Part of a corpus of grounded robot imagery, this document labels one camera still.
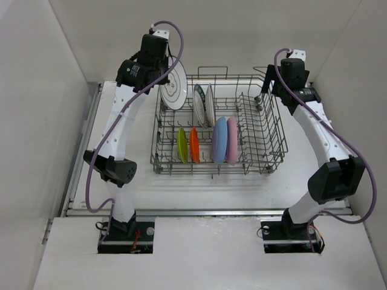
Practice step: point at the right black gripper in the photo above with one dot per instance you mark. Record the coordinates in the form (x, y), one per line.
(271, 74)

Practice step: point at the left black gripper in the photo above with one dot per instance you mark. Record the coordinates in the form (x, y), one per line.
(165, 61)

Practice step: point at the white plate black rings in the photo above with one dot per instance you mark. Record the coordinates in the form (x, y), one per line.
(174, 87)

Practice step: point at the pink plate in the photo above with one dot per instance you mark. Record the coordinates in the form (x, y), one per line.
(232, 141)

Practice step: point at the white plate blue rim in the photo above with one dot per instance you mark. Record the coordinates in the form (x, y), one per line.
(199, 105)

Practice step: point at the white plate orange sunburst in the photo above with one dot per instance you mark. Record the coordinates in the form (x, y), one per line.
(209, 105)

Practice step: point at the green plastic plate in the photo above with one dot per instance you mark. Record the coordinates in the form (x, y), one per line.
(182, 145)

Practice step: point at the orange plastic plate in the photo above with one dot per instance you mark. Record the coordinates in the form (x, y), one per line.
(194, 145)

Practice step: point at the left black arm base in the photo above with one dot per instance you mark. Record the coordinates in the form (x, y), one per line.
(138, 239)

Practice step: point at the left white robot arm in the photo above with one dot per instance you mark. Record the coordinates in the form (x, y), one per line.
(136, 76)

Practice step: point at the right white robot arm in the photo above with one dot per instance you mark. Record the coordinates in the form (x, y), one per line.
(339, 171)

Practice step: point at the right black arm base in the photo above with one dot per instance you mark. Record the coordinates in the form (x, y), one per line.
(276, 241)

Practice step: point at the grey wire dish rack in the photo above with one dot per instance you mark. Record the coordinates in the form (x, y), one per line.
(260, 134)

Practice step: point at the aluminium rail left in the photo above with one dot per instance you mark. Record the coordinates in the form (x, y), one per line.
(83, 136)

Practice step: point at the aluminium rail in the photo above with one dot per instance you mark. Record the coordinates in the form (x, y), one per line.
(181, 213)
(83, 136)

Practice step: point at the aluminium rail front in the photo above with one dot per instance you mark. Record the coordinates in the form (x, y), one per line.
(181, 213)

